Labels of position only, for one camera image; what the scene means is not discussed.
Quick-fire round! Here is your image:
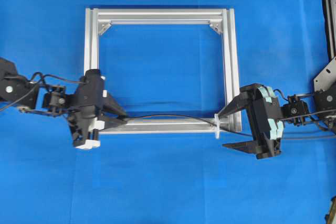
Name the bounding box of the yellowish object bottom right corner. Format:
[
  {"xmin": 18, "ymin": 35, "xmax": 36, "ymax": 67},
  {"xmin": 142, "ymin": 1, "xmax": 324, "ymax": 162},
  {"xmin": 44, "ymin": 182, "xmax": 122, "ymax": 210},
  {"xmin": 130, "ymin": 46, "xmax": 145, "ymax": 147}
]
[{"xmin": 324, "ymin": 196, "xmax": 336, "ymax": 224}]

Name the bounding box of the right black taped gripper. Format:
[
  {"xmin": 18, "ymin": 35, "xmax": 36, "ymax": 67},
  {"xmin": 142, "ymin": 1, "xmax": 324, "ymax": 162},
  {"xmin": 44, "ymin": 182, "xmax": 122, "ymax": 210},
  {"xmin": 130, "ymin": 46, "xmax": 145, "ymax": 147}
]
[{"xmin": 217, "ymin": 83, "xmax": 284, "ymax": 159}]

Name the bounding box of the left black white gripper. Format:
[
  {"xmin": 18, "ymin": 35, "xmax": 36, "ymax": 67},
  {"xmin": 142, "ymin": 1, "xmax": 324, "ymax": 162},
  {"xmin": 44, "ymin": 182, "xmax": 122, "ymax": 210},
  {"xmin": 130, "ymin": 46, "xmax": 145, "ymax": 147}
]
[{"xmin": 67, "ymin": 69, "xmax": 128, "ymax": 150}]

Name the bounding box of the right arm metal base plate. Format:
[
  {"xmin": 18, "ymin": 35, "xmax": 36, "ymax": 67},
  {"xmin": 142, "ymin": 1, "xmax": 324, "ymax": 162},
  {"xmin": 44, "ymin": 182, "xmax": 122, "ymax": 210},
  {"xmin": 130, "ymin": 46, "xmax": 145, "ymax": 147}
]
[{"xmin": 313, "ymin": 57, "xmax": 336, "ymax": 94}]

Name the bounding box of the square aluminium extrusion frame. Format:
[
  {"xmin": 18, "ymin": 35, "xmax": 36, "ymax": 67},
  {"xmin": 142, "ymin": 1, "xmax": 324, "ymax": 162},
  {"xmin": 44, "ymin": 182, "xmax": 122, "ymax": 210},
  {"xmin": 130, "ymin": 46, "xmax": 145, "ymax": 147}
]
[{"xmin": 84, "ymin": 8, "xmax": 242, "ymax": 134}]

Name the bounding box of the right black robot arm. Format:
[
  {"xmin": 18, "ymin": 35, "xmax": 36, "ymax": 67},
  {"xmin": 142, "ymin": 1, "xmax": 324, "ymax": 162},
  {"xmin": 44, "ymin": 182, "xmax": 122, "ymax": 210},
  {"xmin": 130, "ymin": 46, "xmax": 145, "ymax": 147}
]
[{"xmin": 218, "ymin": 83, "xmax": 335, "ymax": 159}]

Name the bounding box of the black metal rail right edge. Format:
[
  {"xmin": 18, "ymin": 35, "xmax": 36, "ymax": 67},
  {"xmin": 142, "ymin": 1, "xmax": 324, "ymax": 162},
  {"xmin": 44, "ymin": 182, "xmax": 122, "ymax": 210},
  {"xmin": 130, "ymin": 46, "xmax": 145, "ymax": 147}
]
[{"xmin": 322, "ymin": 0, "xmax": 336, "ymax": 61}]

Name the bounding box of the black USB cable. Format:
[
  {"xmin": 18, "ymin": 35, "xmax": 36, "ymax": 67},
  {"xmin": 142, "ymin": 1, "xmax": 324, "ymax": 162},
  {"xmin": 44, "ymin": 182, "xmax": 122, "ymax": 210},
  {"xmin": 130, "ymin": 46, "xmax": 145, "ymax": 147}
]
[{"xmin": 123, "ymin": 110, "xmax": 336, "ymax": 141}]

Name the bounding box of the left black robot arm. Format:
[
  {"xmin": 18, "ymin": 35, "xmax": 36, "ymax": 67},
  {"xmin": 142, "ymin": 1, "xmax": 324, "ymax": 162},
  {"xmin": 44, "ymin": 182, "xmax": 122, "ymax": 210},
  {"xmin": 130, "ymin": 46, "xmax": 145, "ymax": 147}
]
[{"xmin": 1, "ymin": 58, "xmax": 129, "ymax": 150}]

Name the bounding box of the white plastic string loop clip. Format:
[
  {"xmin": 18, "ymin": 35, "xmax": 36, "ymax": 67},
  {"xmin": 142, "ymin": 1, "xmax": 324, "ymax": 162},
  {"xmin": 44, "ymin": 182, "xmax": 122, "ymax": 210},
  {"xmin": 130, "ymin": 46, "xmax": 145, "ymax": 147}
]
[{"xmin": 214, "ymin": 113, "xmax": 221, "ymax": 140}]

